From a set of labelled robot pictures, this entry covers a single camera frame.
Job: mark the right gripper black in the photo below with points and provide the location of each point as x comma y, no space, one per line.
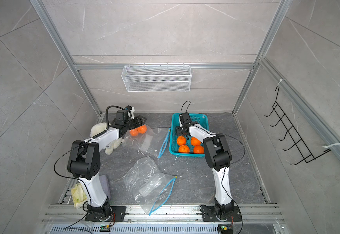
178,131

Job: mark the orange four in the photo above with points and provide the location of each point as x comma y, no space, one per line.
195,142

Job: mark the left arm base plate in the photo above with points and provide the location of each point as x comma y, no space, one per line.
114,213

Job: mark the orange one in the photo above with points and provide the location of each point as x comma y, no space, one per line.
198,149

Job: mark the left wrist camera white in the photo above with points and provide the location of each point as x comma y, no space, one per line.
130,110

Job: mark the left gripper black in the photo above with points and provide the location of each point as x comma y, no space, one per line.
138,121

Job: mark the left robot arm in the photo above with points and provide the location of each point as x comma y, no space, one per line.
84,159

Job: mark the orange seven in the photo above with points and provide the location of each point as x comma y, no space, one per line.
134,132

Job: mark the white plush dog toy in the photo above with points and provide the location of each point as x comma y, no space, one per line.
107,139

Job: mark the orange six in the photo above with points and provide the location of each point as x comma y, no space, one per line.
142,129

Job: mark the orange two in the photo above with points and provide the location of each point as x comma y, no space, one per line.
184,149

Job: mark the orange three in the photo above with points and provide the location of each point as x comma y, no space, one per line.
181,140

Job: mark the purple cloth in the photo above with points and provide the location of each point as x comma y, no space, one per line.
105,185

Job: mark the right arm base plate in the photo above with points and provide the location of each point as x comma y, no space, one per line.
210,214

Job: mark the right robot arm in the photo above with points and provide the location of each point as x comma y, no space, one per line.
218,158

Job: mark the clear zip-top bag blue seal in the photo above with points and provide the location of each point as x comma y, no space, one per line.
150,188

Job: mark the aluminium mounting rail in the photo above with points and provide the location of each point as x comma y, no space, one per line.
190,213

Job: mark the black wire hook rack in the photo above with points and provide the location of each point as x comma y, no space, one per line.
292,133

